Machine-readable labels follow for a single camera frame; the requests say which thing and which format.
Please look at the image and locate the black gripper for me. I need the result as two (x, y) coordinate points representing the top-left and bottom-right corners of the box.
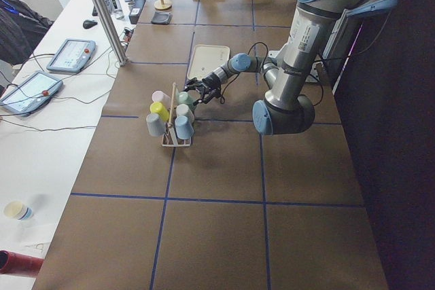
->
(184, 73), (222, 105)

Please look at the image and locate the green cup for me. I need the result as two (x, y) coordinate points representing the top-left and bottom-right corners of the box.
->
(177, 91), (196, 112)

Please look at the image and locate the cream rabbit tray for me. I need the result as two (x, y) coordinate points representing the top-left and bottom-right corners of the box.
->
(187, 44), (230, 79)

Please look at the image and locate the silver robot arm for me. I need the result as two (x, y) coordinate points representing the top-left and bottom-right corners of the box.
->
(184, 0), (398, 135)

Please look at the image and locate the cream white cup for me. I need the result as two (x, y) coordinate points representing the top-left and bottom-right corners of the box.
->
(175, 104), (195, 124)

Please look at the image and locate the light blue cup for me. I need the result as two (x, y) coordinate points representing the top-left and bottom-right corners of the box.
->
(175, 115), (194, 140)

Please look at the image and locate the pink cup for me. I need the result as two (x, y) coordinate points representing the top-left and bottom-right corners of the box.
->
(152, 90), (171, 107)

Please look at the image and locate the yellow cup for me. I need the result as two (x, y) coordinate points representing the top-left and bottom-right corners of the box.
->
(150, 101), (170, 122)

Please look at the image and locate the grey translucent cup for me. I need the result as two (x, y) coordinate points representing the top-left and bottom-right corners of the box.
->
(146, 113), (166, 137)

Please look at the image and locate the paper cup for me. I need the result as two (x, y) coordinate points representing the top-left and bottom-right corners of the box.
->
(3, 201), (33, 221)

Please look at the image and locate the grey folded cloth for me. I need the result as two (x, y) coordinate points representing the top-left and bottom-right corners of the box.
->
(151, 11), (172, 25)

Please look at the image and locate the black box with label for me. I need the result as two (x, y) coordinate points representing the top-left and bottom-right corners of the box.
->
(128, 0), (146, 24)

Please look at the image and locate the black computer mouse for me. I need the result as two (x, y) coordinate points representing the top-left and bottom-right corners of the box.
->
(82, 20), (98, 29)

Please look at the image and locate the far teach pendant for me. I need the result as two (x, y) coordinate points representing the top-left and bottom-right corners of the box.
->
(46, 39), (96, 75)

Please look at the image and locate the teach pendant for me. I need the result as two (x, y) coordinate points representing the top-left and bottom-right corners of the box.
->
(46, 39), (96, 75)
(1, 71), (63, 116)

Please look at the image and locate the near teach pendant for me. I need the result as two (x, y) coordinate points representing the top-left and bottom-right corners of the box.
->
(1, 71), (63, 116)

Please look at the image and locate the red cylinder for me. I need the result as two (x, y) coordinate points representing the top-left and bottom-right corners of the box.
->
(1, 250), (44, 278)

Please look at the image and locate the white wire cup rack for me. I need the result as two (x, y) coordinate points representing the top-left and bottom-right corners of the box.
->
(161, 82), (192, 147)

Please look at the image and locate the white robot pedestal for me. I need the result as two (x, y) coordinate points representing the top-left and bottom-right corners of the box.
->
(268, 49), (320, 84)

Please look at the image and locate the aluminium frame post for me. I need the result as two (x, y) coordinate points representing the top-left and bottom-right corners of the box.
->
(92, 0), (128, 67)

